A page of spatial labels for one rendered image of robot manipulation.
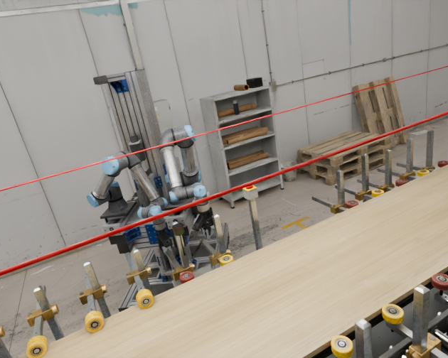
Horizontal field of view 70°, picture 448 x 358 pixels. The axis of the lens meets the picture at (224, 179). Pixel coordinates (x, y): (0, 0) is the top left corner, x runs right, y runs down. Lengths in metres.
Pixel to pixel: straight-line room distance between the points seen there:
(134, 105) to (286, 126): 3.29
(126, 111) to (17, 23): 2.10
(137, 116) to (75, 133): 1.88
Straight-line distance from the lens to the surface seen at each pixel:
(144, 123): 2.56
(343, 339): 1.47
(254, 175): 5.18
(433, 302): 1.98
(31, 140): 4.36
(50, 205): 4.53
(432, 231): 2.15
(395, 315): 1.58
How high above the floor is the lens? 1.99
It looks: 20 degrees down
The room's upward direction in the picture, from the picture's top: 11 degrees counter-clockwise
